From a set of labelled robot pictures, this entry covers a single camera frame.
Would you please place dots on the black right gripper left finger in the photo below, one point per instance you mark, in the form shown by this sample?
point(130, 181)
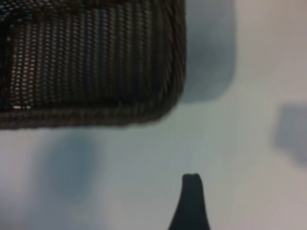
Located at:
point(183, 210)

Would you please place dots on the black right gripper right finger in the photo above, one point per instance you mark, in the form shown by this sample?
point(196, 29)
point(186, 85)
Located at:
point(199, 210)

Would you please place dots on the dark brown wicker basket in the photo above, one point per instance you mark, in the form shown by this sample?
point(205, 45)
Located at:
point(84, 60)

